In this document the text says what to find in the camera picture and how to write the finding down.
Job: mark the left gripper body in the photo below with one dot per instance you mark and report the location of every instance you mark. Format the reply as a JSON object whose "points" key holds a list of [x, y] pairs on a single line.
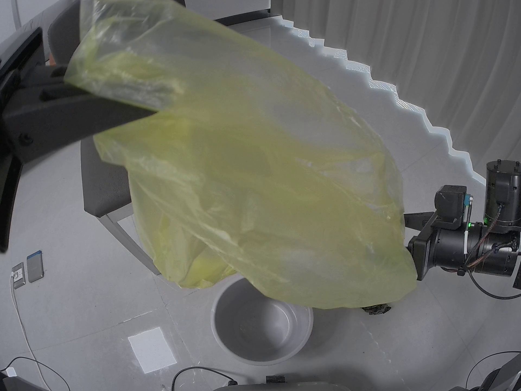
{"points": [[8, 202]]}

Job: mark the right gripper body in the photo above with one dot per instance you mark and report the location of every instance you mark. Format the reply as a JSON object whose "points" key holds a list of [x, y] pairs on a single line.
{"points": [[447, 247]]}

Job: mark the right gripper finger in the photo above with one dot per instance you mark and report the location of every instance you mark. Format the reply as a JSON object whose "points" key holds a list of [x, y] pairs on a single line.
{"points": [[419, 220]]}

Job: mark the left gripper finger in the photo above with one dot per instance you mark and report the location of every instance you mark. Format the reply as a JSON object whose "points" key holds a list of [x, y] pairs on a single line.
{"points": [[61, 120], [44, 78]]}

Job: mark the black plastic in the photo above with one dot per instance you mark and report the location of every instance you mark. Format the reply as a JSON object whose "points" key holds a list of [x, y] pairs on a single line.
{"points": [[376, 310]]}

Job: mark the yellow plastic bag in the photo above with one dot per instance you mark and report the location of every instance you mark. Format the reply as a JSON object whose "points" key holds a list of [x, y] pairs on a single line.
{"points": [[244, 157]]}

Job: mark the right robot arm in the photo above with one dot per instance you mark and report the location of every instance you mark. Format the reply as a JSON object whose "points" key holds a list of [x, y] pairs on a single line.
{"points": [[502, 194]]}

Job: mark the white trash bin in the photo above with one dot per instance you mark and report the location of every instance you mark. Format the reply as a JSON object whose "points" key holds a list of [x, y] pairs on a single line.
{"points": [[260, 340]]}

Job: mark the grey pillow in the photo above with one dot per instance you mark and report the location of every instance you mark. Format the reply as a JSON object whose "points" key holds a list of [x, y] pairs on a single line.
{"points": [[38, 22]]}

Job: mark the grey padded white chair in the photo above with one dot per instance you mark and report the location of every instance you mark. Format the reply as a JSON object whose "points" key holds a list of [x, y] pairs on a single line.
{"points": [[101, 185]]}

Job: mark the beige curtain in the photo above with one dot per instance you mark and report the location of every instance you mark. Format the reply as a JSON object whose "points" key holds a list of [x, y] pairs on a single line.
{"points": [[407, 35]]}

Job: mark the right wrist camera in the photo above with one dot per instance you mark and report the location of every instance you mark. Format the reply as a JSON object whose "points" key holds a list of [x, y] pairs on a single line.
{"points": [[449, 202]]}

